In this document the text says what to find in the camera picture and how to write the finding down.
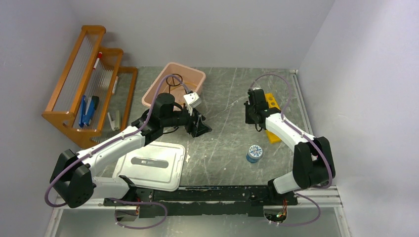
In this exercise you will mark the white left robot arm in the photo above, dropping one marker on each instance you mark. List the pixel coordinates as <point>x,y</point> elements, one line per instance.
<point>74,180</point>

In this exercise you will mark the white metal tray lid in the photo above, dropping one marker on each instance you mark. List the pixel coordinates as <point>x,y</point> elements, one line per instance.
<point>156,166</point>

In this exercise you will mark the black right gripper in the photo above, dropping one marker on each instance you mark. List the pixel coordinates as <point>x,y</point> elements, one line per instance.
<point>248,119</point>

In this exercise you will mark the blue patterned round tin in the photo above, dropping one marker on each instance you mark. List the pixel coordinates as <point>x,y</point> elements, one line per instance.
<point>254,153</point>

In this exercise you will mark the black wire ring tripod stand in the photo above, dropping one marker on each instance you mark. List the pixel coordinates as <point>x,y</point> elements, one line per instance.
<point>174,81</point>

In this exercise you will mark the wooden drying rack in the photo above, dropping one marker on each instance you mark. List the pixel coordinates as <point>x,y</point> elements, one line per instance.
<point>113,83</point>

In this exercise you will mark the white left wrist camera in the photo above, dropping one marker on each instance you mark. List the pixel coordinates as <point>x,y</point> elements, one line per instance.
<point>192,100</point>

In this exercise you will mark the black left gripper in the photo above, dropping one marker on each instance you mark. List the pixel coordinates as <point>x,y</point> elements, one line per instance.
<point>198,128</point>

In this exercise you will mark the tan rubber tubing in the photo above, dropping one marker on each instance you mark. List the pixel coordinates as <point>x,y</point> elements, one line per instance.
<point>186,86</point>

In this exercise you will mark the yellow test tube rack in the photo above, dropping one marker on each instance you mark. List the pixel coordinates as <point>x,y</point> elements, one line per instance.
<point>273,131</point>

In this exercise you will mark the aluminium frame rail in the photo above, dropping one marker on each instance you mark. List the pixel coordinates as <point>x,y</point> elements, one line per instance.
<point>310,198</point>

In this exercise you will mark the blue stapler tool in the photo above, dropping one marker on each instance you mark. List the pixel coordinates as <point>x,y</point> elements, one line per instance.
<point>88,107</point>

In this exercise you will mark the pink plastic bin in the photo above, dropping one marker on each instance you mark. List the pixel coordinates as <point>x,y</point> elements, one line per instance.
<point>192,78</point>

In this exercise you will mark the red and white marker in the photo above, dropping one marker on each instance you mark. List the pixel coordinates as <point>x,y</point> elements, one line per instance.
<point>98,57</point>

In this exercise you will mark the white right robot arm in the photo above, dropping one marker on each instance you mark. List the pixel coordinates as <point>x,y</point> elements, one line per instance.
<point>312,157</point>

